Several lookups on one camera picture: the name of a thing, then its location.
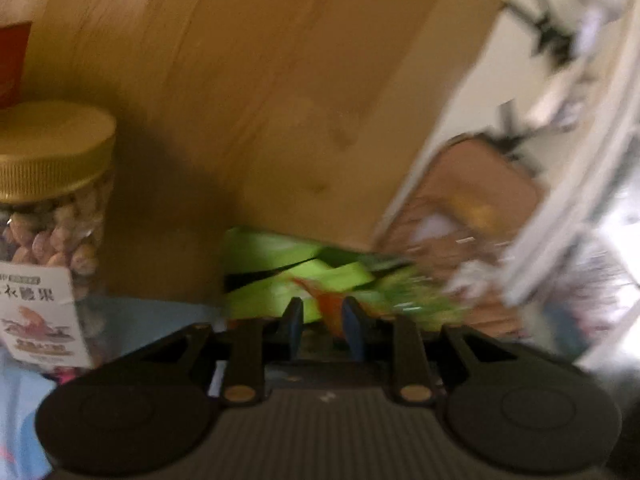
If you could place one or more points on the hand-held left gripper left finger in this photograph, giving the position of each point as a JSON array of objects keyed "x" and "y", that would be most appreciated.
[{"x": 292, "y": 322}]

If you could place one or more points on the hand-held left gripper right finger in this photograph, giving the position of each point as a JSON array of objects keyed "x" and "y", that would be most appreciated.
[{"x": 352, "y": 322}]

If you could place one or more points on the green snack bag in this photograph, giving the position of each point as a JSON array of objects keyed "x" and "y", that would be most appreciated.
[{"x": 300, "y": 270}]

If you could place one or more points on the blue blanket with pink print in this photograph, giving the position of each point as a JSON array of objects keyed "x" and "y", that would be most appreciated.
[{"x": 150, "y": 315}]

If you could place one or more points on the large wooden board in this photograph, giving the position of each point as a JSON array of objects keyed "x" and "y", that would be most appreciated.
[{"x": 250, "y": 85}]

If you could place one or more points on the cashew jar with gold lid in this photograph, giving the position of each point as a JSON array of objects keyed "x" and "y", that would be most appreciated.
[{"x": 50, "y": 210}]

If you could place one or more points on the black tape strip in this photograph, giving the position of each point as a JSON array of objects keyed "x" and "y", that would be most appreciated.
[{"x": 545, "y": 30}]

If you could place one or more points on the red box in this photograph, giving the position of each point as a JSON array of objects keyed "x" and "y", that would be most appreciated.
[{"x": 12, "y": 65}]

